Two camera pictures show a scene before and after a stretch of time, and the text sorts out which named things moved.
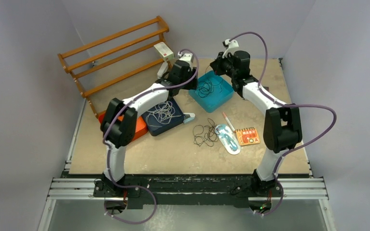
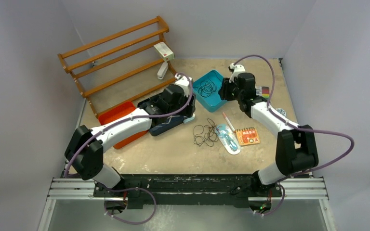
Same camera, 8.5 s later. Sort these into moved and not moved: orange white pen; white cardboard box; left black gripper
Moved: left black gripper
Not moved: white cardboard box; orange white pen
